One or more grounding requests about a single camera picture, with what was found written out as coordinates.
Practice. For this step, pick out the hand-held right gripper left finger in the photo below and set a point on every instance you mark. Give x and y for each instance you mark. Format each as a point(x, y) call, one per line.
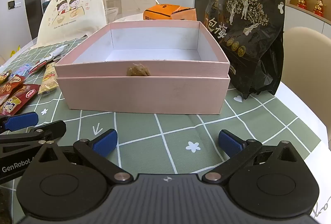
point(104, 143)

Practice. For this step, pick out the white sideboard cabinet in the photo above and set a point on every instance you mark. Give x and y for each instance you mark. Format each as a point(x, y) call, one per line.
point(305, 19)

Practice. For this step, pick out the black tree print snack bag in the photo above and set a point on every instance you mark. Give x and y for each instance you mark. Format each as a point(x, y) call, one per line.
point(253, 32)

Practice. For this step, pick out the green checked tablecloth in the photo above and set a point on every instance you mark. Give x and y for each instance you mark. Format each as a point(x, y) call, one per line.
point(181, 130)

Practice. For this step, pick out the pink cardboard box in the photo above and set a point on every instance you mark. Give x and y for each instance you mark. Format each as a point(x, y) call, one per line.
point(142, 94)

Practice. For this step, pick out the dark red yellow label packet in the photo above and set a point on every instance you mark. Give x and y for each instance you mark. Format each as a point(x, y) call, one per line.
point(25, 94)

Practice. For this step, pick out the beige chair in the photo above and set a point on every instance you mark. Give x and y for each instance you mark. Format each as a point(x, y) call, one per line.
point(307, 63)

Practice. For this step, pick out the brown snack packet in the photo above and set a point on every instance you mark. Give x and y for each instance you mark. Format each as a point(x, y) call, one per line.
point(16, 80)

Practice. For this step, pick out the cream mesh food cover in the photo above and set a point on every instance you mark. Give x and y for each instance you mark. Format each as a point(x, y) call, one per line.
point(72, 6)

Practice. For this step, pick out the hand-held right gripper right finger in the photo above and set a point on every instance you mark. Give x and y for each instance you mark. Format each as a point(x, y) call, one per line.
point(231, 143)

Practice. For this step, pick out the red white snack packet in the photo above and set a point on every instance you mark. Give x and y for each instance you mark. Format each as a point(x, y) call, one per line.
point(37, 66)

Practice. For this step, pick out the yellow plastic bag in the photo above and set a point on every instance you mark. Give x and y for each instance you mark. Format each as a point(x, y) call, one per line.
point(14, 52)

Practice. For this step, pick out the silver white snack packet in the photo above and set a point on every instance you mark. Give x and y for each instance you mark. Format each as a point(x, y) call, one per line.
point(55, 53)

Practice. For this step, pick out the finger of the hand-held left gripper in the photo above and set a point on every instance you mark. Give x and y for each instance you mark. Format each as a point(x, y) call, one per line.
point(22, 120)
point(51, 127)

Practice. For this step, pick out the gold figurine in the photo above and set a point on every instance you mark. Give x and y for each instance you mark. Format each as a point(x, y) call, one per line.
point(318, 7)
point(302, 1)

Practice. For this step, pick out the red blue cartoon snack packet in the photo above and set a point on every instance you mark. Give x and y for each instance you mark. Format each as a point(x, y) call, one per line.
point(22, 69)

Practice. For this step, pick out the orange cardboard box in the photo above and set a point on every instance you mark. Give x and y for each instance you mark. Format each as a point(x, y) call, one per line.
point(157, 13)

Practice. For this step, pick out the wall control panel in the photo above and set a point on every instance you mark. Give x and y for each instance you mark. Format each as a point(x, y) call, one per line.
point(11, 4)

